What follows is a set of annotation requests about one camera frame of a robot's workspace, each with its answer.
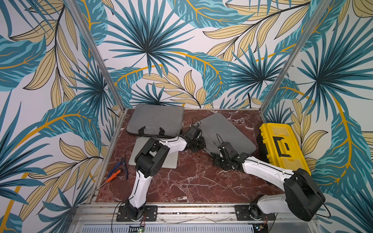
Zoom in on aluminium corner post right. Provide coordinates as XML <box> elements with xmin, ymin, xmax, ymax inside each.
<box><xmin>260</xmin><ymin>0</ymin><xmax>331</xmax><ymax>114</ymax></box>

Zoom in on blue handled pliers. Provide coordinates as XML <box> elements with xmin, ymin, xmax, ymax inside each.
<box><xmin>111</xmin><ymin>157</ymin><xmax>129</xmax><ymax>180</ymax></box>

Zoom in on silver apple laptop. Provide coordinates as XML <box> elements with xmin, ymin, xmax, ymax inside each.
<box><xmin>129</xmin><ymin>137</ymin><xmax>178</xmax><ymax>169</ymax></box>

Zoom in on grey zippered laptop bag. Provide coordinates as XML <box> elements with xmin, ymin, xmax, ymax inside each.
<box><xmin>126</xmin><ymin>104</ymin><xmax>184</xmax><ymax>138</ymax></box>

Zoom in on aluminium corner post left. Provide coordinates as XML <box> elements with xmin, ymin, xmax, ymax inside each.
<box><xmin>64</xmin><ymin>0</ymin><xmax>126</xmax><ymax>111</ymax></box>

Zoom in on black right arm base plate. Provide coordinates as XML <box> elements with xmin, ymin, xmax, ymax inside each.
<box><xmin>234</xmin><ymin>204</ymin><xmax>275</xmax><ymax>221</ymax></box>

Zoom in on yellow black toolbox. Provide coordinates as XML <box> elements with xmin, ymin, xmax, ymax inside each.
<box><xmin>256</xmin><ymin>123</ymin><xmax>311</xmax><ymax>174</ymax></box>

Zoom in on aluminium front rail frame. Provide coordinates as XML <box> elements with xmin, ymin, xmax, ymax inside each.
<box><xmin>68</xmin><ymin>203</ymin><xmax>321</xmax><ymax>233</ymax></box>

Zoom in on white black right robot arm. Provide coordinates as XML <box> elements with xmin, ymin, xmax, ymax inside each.
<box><xmin>212</xmin><ymin>142</ymin><xmax>325</xmax><ymax>221</ymax></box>

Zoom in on orange blue hand tool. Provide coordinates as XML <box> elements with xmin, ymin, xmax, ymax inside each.
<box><xmin>105</xmin><ymin>169</ymin><xmax>123</xmax><ymax>183</ymax></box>

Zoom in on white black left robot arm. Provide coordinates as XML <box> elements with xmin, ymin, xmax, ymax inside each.
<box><xmin>125</xmin><ymin>125</ymin><xmax>206</xmax><ymax>220</ymax></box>

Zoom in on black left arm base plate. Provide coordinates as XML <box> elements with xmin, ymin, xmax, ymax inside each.
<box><xmin>116</xmin><ymin>204</ymin><xmax>158</xmax><ymax>222</ymax></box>

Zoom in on aluminium corner post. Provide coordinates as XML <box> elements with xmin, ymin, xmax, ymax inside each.
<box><xmin>260</xmin><ymin>0</ymin><xmax>331</xmax><ymax>114</ymax></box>
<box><xmin>64</xmin><ymin>0</ymin><xmax>126</xmax><ymax>111</ymax></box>

